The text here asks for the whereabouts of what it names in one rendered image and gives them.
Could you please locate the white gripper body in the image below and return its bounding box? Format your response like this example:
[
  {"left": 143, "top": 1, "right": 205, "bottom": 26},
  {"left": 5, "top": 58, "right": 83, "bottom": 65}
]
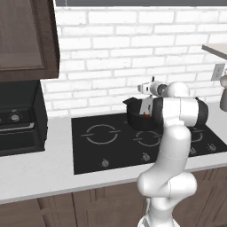
[{"left": 140, "top": 99, "right": 153, "bottom": 117}]

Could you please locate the black cooking pot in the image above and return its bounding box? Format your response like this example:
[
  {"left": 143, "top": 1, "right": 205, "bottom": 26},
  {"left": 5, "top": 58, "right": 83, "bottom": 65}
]
[{"left": 122, "top": 96, "right": 164, "bottom": 132}]

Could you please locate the black glass hob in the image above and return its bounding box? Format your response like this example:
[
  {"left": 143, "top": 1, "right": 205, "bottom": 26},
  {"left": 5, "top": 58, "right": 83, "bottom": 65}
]
[{"left": 70, "top": 112, "right": 227, "bottom": 176}]

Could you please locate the grey bottle-shaped object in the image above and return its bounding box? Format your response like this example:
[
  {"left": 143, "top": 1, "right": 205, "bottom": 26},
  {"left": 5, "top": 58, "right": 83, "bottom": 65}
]
[{"left": 218, "top": 67, "right": 227, "bottom": 113}]

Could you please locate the brown base cupboard door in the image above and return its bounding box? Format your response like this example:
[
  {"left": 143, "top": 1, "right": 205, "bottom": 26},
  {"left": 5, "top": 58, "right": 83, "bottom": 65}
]
[
  {"left": 0, "top": 197, "right": 45, "bottom": 227},
  {"left": 172, "top": 165, "right": 227, "bottom": 227},
  {"left": 71, "top": 181, "right": 149, "bottom": 227}
]

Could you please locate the dark grey range hood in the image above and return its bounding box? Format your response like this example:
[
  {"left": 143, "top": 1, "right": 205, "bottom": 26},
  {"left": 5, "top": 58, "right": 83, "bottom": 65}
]
[{"left": 54, "top": 0, "right": 227, "bottom": 8}]

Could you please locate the black toaster oven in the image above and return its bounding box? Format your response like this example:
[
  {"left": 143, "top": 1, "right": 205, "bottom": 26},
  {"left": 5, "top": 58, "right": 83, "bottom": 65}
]
[{"left": 0, "top": 79, "right": 49, "bottom": 158}]

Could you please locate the round toaster oven knob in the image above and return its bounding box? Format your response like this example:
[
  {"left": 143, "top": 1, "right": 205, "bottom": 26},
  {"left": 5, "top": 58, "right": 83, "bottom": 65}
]
[{"left": 9, "top": 113, "right": 21, "bottom": 124}]

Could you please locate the white wall socket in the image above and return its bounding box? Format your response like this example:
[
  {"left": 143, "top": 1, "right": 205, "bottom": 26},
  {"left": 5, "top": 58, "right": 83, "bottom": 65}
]
[{"left": 210, "top": 63, "right": 226, "bottom": 82}]

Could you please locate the beige wall shelf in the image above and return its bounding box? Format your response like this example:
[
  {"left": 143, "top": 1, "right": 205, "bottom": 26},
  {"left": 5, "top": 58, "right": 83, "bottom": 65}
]
[{"left": 201, "top": 43, "right": 227, "bottom": 60}]

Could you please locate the grey toaster oven handle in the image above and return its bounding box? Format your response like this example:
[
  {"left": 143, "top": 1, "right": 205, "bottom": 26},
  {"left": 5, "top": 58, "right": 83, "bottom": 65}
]
[{"left": 0, "top": 122, "right": 35, "bottom": 133}]

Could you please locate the dark brown wall cupboard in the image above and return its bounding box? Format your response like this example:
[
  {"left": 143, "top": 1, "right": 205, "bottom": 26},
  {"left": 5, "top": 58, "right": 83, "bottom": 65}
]
[{"left": 0, "top": 0, "right": 61, "bottom": 83}]

